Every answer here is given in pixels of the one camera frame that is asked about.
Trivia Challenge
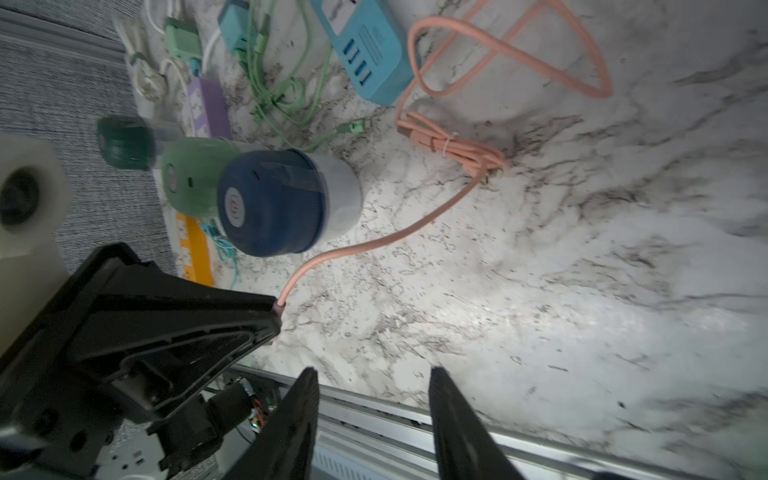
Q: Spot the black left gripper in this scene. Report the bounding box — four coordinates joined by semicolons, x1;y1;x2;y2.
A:
1;243;281;479

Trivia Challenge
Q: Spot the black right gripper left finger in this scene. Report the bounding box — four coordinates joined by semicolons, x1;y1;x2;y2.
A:
224;367;320;480

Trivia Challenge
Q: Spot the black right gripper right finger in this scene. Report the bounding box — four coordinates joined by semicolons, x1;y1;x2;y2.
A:
428;367;523;479

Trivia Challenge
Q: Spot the navy blue meat grinder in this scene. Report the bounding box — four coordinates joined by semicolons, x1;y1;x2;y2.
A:
217;149;363;258

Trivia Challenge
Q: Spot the pink charging cable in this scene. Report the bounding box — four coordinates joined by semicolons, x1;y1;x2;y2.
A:
274;0;614;313

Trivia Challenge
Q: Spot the light green meat grinder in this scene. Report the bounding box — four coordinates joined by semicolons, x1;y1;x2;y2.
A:
159;137;241;219

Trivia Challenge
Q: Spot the dark green meat grinder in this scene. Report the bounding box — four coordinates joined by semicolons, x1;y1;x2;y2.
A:
97;115;185;171

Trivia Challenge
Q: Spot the orange power strip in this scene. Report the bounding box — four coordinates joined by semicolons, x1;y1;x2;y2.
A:
175;213;214;287

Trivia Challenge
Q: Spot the purple power strip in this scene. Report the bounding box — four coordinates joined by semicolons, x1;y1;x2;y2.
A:
187;76;232;139

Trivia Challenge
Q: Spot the teal usb adapter middle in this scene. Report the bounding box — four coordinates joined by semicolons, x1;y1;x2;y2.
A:
218;0;250;55

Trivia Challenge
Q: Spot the teal power strip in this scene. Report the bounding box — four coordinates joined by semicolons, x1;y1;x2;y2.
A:
310;0;413;106

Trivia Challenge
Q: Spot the white power cord left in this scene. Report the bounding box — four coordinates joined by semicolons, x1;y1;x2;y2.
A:
113;0;181;103

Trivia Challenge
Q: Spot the light green charging cable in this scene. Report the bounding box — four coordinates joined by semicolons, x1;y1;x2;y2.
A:
239;0;368;152

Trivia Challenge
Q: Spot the green usb wall adapter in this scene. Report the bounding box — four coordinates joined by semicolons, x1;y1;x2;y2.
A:
164;17;203;76

